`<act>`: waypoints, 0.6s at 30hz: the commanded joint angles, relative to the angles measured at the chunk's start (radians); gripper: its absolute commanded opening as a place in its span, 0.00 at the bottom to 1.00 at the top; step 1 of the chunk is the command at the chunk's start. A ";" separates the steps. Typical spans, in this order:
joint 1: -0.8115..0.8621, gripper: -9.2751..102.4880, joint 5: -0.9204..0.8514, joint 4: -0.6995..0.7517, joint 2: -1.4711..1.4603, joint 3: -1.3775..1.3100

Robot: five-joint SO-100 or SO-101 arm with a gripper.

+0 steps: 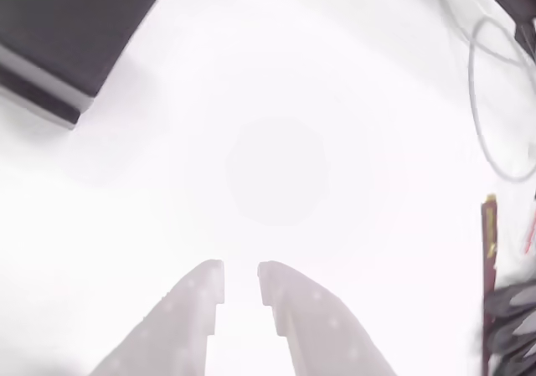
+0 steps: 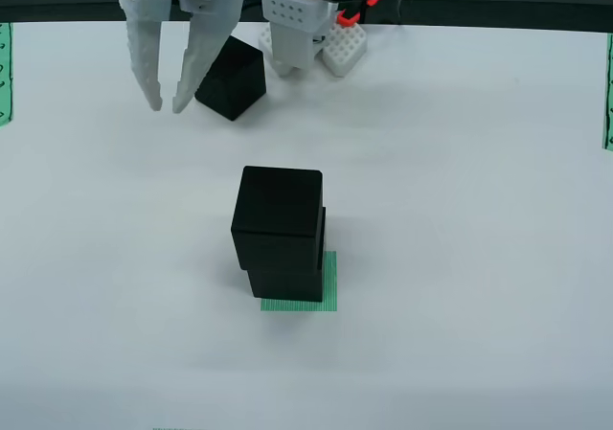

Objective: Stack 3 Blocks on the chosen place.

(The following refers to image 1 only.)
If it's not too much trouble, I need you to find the black monitor silver stand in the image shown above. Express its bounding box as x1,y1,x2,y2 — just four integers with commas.
0,0,179,131

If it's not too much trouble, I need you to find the thin grey cable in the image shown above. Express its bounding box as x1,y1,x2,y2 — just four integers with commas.
433,0,536,183

